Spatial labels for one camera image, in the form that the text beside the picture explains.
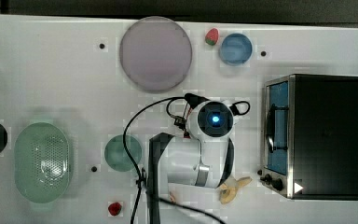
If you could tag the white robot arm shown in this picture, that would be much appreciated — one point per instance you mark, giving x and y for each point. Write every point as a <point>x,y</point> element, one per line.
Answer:
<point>204,159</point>

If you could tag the grey round plate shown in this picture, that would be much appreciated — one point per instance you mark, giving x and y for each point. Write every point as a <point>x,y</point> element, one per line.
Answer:
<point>155,54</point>

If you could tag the green metal cup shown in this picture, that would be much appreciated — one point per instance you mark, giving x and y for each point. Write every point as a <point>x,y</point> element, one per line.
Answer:
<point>116,156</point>

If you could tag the strawberry toy near bowl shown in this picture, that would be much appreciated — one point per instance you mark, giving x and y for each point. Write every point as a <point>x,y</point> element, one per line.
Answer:
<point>212,37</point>

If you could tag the blue bowl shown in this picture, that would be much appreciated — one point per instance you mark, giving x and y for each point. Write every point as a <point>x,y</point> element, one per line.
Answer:
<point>236,49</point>

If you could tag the orange slice toy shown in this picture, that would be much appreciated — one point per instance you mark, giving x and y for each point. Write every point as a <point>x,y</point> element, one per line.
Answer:
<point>172,197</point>

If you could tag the peeled banana toy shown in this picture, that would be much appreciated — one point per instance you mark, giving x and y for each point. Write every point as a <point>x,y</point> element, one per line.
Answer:
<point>230,188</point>

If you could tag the small red strawberry toy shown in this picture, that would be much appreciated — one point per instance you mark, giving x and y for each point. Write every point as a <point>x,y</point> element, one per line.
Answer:
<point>114,209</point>

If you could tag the black toaster oven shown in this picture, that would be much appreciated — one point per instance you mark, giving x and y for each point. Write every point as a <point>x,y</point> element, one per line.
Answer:
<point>310,137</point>

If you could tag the green perforated basket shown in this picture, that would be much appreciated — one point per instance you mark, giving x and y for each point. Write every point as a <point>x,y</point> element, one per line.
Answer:
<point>43,156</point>

